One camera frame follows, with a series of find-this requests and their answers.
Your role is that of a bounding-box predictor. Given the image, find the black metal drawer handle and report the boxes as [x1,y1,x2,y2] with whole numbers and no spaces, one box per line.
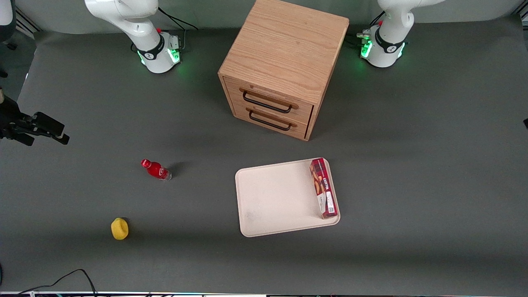
[249,110,292,132]
[243,91,292,114]

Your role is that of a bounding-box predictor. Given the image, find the wooden drawer cabinet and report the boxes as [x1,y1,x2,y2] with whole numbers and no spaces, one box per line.
[218,0,350,141]

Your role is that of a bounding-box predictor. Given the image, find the yellow sponge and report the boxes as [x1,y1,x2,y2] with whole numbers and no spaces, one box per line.
[111,217,129,240]

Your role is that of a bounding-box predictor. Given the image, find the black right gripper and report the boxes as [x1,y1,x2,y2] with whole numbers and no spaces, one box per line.
[0,96,70,146]

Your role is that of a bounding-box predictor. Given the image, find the black cable on table edge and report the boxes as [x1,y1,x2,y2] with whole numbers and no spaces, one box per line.
[16,269,98,296]

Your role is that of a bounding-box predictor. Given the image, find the aluminium frame rail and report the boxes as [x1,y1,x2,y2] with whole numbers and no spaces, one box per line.
[15,7,42,34]

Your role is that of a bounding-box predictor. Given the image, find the black cables of left arm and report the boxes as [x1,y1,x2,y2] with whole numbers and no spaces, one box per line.
[346,12,386,48]

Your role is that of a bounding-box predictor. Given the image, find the white and dark rounded equipment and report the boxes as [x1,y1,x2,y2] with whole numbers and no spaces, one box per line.
[0,0,17,42]

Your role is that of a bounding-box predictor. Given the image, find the beige plastic tray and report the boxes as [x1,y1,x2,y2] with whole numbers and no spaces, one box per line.
[235,158,341,238]

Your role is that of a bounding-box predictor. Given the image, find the wooden drawer with handle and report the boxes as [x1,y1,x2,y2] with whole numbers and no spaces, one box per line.
[231,101,311,140]
[223,77,314,124]

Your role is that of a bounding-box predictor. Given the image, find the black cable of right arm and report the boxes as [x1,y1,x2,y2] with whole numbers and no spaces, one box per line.
[157,6,199,52]

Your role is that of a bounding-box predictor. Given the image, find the red cookie box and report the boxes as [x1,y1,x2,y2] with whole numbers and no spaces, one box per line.
[310,158,339,219]

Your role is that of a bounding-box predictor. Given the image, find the small red bottle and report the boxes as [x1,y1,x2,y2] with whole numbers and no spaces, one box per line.
[141,159,172,181]

